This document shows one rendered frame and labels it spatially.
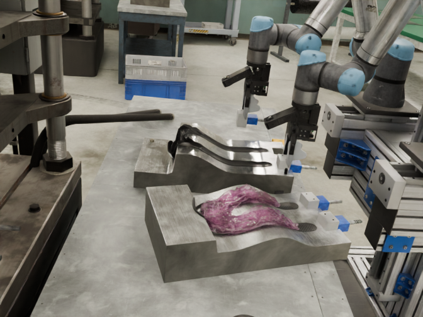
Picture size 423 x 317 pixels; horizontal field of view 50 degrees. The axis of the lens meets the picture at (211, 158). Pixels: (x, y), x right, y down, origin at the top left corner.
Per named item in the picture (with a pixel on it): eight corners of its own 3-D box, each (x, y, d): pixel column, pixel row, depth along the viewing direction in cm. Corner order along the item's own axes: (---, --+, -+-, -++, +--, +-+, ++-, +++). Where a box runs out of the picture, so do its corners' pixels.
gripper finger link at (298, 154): (305, 171, 143) (309, 142, 141) (286, 169, 143) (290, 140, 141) (303, 168, 146) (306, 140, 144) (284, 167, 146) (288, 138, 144)
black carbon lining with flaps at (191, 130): (267, 153, 161) (270, 128, 157) (272, 174, 147) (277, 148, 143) (169, 144, 159) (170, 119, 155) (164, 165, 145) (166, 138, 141)
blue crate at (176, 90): (182, 90, 494) (183, 70, 484) (185, 103, 457) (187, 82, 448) (124, 87, 484) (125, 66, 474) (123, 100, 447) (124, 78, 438)
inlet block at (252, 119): (269, 125, 176) (271, 112, 174) (270, 129, 172) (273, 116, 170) (235, 122, 176) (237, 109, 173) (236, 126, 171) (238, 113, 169)
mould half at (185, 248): (301, 206, 144) (308, 176, 139) (347, 258, 122) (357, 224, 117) (144, 221, 128) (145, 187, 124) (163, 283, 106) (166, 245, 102)
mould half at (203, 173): (278, 164, 170) (284, 131, 164) (289, 200, 146) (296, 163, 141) (143, 152, 167) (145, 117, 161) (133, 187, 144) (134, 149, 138)
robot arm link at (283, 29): (308, 51, 160) (280, 50, 156) (292, 43, 169) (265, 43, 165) (312, 28, 156) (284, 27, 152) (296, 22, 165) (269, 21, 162)
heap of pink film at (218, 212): (276, 199, 135) (280, 176, 131) (304, 234, 120) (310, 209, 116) (191, 205, 127) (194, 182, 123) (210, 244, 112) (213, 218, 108)
